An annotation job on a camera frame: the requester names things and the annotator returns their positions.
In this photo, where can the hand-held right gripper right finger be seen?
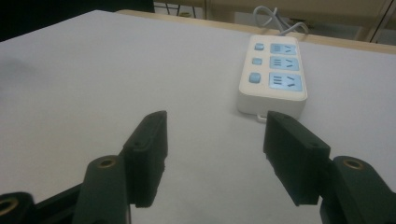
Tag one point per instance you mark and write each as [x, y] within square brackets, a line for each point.
[295, 155]

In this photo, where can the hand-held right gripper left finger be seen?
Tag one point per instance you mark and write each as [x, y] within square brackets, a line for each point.
[146, 155]

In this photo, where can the white power strip blue sockets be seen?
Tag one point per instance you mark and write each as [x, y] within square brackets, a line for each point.
[271, 76]

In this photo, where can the black metal stand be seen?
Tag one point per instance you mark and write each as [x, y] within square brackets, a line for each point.
[179, 8]

